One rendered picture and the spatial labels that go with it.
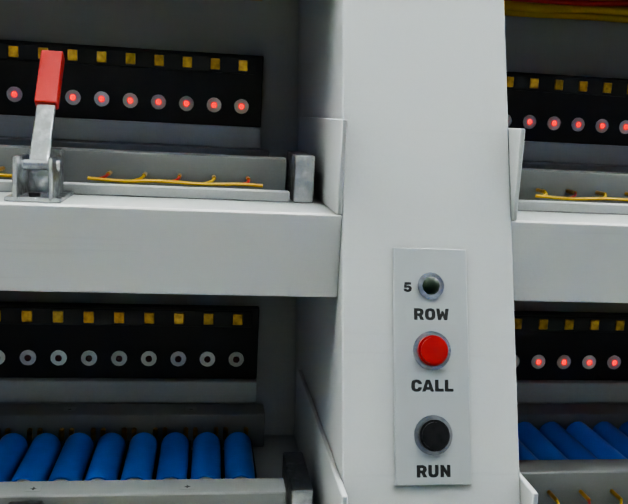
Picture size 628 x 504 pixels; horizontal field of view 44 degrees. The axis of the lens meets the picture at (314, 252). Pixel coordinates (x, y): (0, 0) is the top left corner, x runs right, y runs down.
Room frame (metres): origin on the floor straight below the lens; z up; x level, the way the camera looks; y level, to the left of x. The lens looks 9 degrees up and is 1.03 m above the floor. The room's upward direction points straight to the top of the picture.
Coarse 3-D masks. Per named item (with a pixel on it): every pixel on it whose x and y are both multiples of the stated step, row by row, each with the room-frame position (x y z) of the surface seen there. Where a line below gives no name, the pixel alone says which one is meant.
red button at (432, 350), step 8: (432, 336) 0.41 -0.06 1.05; (424, 344) 0.41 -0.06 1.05; (432, 344) 0.41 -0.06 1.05; (440, 344) 0.41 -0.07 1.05; (424, 352) 0.41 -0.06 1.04; (432, 352) 0.41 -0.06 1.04; (440, 352) 0.41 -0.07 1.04; (424, 360) 0.41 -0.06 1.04; (432, 360) 0.41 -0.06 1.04; (440, 360) 0.41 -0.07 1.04
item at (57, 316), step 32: (0, 320) 0.53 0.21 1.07; (32, 320) 0.54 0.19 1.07; (64, 320) 0.54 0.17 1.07; (96, 320) 0.54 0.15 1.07; (128, 320) 0.55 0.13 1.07; (160, 320) 0.55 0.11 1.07; (192, 320) 0.55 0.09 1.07; (224, 320) 0.55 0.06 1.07; (256, 320) 0.56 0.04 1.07; (96, 352) 0.55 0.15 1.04; (128, 352) 0.55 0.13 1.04; (160, 352) 0.56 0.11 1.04; (192, 352) 0.56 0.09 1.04; (224, 352) 0.56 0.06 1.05; (256, 352) 0.57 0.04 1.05
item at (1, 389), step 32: (0, 384) 0.54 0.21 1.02; (32, 384) 0.55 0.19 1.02; (64, 384) 0.55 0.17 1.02; (96, 384) 0.55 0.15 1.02; (128, 384) 0.56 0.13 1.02; (160, 384) 0.56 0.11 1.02; (192, 384) 0.56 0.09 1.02; (224, 384) 0.57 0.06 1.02; (256, 384) 0.57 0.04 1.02; (160, 448) 0.55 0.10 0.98; (256, 448) 0.56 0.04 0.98; (288, 448) 0.56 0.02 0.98; (320, 448) 0.46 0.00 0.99; (288, 480) 0.46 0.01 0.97; (320, 480) 0.46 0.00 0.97
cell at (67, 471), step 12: (72, 444) 0.50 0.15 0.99; (84, 444) 0.51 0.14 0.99; (60, 456) 0.49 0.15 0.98; (72, 456) 0.48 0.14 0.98; (84, 456) 0.49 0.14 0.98; (60, 468) 0.47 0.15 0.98; (72, 468) 0.47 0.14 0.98; (84, 468) 0.49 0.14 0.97; (48, 480) 0.46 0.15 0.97; (72, 480) 0.46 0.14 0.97
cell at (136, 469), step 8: (144, 432) 0.52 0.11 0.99; (136, 440) 0.51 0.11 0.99; (144, 440) 0.51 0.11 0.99; (152, 440) 0.52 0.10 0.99; (128, 448) 0.51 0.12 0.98; (136, 448) 0.50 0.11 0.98; (144, 448) 0.50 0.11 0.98; (152, 448) 0.51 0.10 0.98; (128, 456) 0.50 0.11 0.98; (136, 456) 0.49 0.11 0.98; (144, 456) 0.49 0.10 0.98; (152, 456) 0.50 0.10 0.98; (128, 464) 0.48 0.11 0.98; (136, 464) 0.48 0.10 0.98; (144, 464) 0.48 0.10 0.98; (152, 464) 0.49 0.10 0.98; (128, 472) 0.47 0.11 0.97; (136, 472) 0.47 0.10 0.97; (144, 472) 0.47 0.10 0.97; (152, 472) 0.49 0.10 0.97
